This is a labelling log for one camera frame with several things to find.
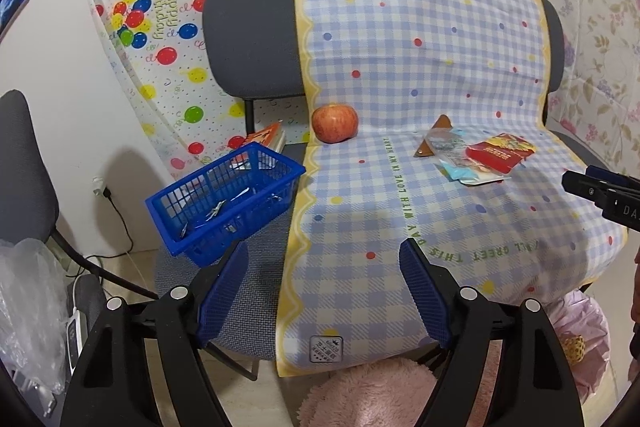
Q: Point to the pink fluffy slipper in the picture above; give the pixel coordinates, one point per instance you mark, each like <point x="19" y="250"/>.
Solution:
<point x="487" y="385"/>
<point x="391" y="392"/>

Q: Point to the blue plastic basket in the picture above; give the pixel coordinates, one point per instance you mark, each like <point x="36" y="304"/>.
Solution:
<point x="224" y="202"/>

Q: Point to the clear plastic bag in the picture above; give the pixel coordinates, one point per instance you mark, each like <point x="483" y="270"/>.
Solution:
<point x="33" y="313"/>

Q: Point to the orange book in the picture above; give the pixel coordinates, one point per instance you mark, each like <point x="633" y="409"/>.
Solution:
<point x="272" y="136"/>

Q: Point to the white power adapter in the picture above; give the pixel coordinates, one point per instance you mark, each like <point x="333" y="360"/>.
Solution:
<point x="76" y="334"/>

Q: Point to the blue checkered cloth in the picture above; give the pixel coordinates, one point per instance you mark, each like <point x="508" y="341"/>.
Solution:
<point x="401" y="64"/>

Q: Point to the red apple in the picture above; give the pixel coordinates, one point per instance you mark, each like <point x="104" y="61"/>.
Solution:
<point x="335" y="123"/>

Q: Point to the grey chair right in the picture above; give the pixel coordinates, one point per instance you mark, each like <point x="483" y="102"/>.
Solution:
<point x="557" y="105"/>

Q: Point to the clear blue plastic wrapper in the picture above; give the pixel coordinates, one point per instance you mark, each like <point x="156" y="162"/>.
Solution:
<point x="459" y="167"/>

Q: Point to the red snack wrapper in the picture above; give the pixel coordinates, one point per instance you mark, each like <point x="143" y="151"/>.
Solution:
<point x="501" y="152"/>

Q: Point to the person's right hand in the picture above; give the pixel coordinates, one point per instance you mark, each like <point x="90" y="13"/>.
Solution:
<point x="635" y="307"/>

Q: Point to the brown triangular wrapper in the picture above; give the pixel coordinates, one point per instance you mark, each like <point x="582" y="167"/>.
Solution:
<point x="436" y="138"/>

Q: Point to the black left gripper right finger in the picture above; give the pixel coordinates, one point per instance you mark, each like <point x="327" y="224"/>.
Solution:
<point x="534" y="385"/>

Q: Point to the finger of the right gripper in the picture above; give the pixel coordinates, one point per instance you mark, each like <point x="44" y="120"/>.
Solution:
<point x="585" y="187"/>
<point x="611" y="177"/>

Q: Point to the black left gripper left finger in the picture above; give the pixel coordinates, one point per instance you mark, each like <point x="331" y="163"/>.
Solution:
<point x="112" y="386"/>

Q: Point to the yellow foam fruit net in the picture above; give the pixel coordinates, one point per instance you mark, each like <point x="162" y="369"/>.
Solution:
<point x="574" y="348"/>

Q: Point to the pink fluffy slipper right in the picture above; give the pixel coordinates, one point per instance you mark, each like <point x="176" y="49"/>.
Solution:
<point x="487" y="385"/>

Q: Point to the floral pattern sheet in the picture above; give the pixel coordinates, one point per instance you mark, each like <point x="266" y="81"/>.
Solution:
<point x="602" y="76"/>

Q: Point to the pink trash bag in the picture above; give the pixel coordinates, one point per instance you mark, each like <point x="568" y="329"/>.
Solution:
<point x="582" y="329"/>

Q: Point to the pink fluffy slipper left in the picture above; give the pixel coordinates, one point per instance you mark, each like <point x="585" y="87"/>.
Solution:
<point x="391" y="392"/>

